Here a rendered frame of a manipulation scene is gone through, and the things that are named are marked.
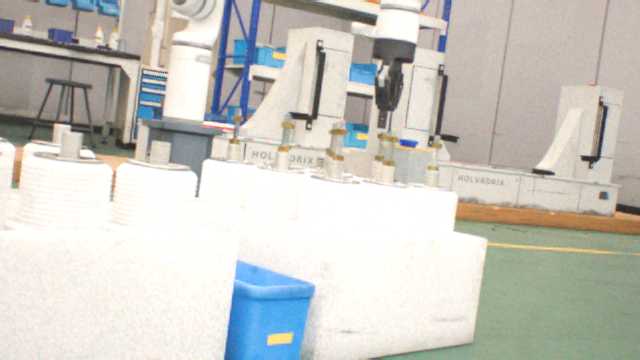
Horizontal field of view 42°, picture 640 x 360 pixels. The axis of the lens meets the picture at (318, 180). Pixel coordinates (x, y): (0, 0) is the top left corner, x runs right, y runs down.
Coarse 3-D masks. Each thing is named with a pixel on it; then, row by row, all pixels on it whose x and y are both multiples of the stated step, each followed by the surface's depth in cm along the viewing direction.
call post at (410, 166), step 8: (384, 152) 165; (400, 152) 162; (408, 152) 161; (416, 152) 162; (424, 152) 164; (392, 160) 163; (400, 160) 162; (408, 160) 161; (416, 160) 162; (424, 160) 164; (400, 168) 162; (408, 168) 161; (416, 168) 163; (424, 168) 164; (400, 176) 162; (408, 176) 161; (416, 176) 163; (424, 176) 165
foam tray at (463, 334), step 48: (240, 240) 125; (288, 240) 118; (336, 240) 113; (384, 240) 121; (432, 240) 129; (480, 240) 139; (336, 288) 115; (384, 288) 122; (432, 288) 131; (336, 336) 116; (384, 336) 124; (432, 336) 133
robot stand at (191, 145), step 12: (144, 120) 191; (156, 120) 184; (156, 132) 186; (168, 132) 183; (180, 132) 183; (192, 132) 184; (204, 132) 185; (216, 132) 187; (180, 144) 184; (192, 144) 185; (204, 144) 187; (180, 156) 184; (192, 156) 186; (204, 156) 187; (192, 168) 186
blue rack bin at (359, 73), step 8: (352, 64) 744; (360, 64) 747; (368, 64) 736; (376, 64) 725; (352, 72) 691; (360, 72) 694; (368, 72) 697; (376, 72) 723; (352, 80) 692; (360, 80) 696; (368, 80) 699
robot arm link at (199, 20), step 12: (216, 0) 187; (204, 12) 187; (216, 12) 189; (192, 24) 191; (204, 24) 189; (216, 24) 189; (180, 36) 185; (192, 36) 185; (204, 36) 186; (216, 36) 189; (204, 48) 186
